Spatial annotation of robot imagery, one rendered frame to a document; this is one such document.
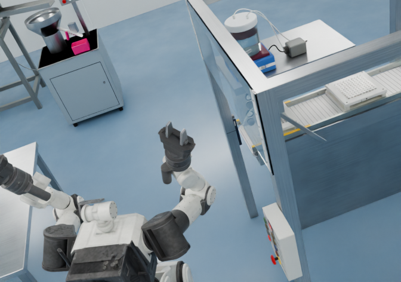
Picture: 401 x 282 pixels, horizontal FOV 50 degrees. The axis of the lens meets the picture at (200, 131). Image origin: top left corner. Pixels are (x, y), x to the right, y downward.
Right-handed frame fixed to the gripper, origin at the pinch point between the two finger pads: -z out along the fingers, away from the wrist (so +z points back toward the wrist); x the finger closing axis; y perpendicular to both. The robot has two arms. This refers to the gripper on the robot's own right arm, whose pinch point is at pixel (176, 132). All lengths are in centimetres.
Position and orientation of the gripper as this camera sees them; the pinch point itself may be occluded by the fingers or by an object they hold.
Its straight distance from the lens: 134.4
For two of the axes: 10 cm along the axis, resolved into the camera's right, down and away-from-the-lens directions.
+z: 0.0, 5.6, 8.3
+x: -8.5, -4.4, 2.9
